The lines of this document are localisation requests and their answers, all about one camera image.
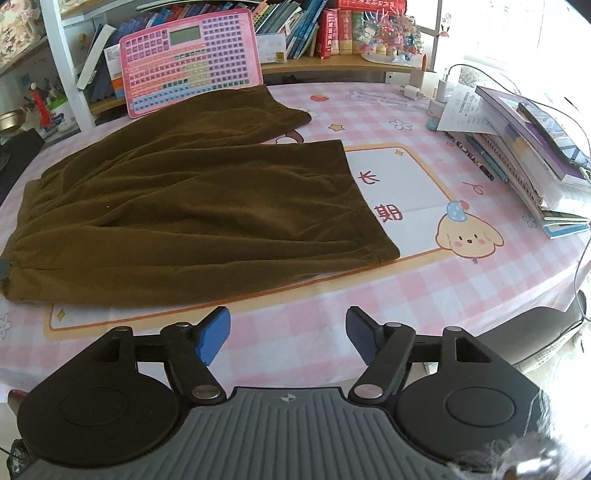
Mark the black chair seat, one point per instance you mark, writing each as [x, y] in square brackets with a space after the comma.
[540, 339]

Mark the dark smartphone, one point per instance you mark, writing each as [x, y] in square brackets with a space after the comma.
[549, 131]

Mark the row of books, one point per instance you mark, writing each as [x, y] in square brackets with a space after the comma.
[286, 21]

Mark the pink toy learning tablet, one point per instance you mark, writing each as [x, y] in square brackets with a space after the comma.
[189, 64]

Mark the white leaning book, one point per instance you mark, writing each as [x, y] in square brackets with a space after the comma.
[94, 57]

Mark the small white box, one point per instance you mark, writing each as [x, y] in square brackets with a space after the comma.
[271, 48]

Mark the white charger plug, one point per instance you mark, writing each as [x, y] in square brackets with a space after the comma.
[443, 85]

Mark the red tassel ornament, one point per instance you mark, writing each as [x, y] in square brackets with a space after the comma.
[40, 108]

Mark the pink checkered tablecloth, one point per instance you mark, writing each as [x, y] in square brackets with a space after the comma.
[438, 286]

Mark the white and orange box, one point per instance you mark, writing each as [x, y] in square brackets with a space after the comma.
[115, 71]

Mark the white paper sheet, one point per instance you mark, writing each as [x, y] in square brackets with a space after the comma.
[466, 113]

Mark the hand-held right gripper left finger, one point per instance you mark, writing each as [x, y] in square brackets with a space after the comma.
[213, 334]

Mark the dark blue pen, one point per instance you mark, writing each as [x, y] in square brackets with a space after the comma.
[485, 159]

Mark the white jar with green lid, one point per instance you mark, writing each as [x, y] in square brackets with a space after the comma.
[62, 117]

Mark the white and wood bookshelf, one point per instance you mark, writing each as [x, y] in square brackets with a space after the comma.
[60, 55]

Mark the black flat case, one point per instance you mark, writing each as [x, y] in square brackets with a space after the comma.
[18, 161]

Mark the small teal object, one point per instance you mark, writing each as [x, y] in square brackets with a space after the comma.
[433, 125]

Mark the round gold tin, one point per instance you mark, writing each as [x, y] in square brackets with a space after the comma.
[13, 121]

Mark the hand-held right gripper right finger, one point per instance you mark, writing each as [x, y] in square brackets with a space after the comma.
[362, 334]

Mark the colourful paper flower ornament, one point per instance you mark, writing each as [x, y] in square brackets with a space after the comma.
[392, 37]

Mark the stack of notebooks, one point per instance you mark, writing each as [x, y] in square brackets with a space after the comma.
[531, 157]

